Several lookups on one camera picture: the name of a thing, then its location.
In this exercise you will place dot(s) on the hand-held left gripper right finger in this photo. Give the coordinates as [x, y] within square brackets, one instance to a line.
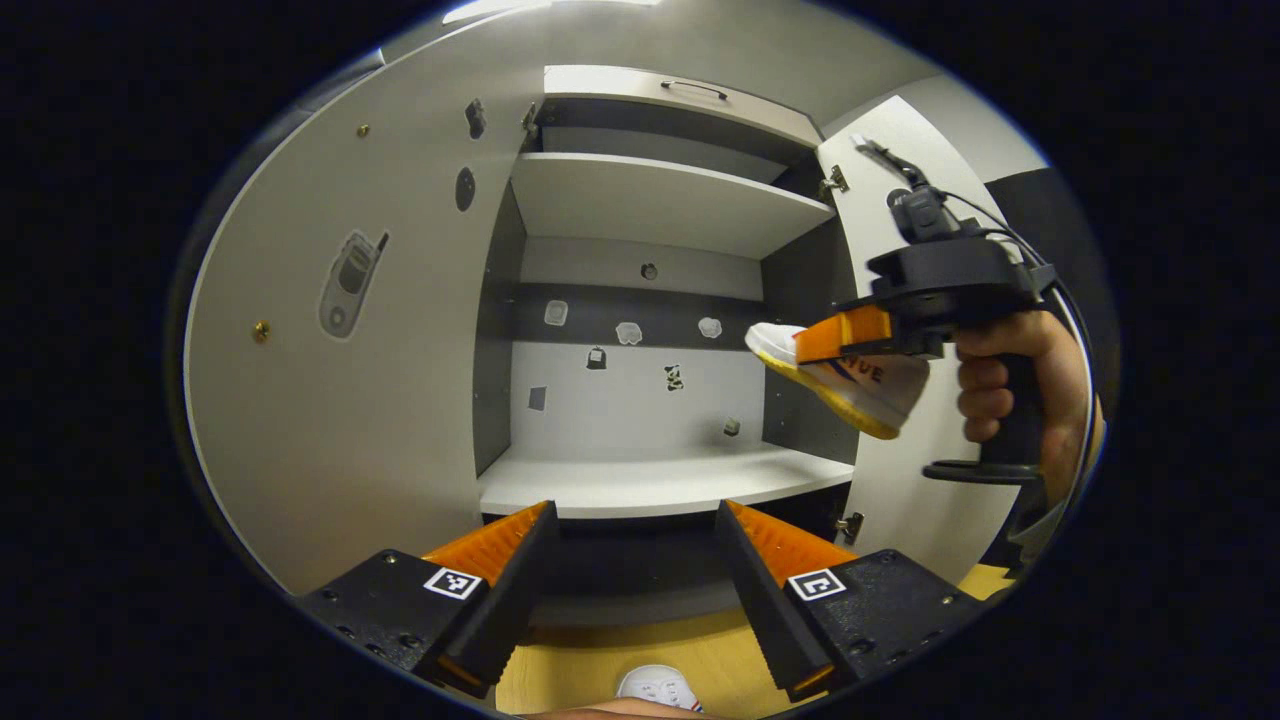
[765, 600]

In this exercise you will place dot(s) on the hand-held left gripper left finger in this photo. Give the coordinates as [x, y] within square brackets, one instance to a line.
[505, 600]

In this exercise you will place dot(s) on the white cabinet drawer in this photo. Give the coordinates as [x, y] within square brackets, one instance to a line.
[640, 88]

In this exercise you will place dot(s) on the white cabinet door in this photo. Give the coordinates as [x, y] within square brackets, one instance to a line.
[920, 520]
[330, 430]

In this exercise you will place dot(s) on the ceiling light panel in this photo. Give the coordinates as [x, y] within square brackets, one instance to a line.
[540, 8]

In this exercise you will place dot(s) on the white shoe cabinet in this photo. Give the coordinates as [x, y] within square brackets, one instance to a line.
[650, 200]

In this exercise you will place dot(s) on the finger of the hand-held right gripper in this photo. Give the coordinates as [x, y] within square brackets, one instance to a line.
[845, 332]

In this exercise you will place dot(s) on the white shoe yellow sole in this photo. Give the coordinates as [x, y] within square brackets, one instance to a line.
[655, 688]
[880, 395]

